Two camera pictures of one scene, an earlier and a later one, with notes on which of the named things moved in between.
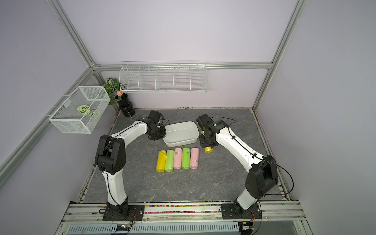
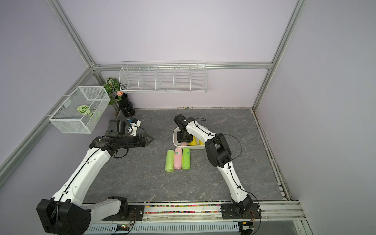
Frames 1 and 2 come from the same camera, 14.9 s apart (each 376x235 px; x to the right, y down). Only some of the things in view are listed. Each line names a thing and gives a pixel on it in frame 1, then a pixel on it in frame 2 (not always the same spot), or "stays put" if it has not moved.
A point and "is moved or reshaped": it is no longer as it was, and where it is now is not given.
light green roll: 169,162 stays put
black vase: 126,106 stays put
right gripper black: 202,143 to 179,138
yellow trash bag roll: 161,161 to 194,142
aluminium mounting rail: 185,211 stays put
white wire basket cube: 79,113 stays put
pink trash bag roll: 177,158 stays put
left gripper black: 163,135 to 139,139
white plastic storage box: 180,133 is moved or reshaped
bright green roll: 186,158 stays put
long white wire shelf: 163,77 stays put
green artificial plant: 112,87 stays put
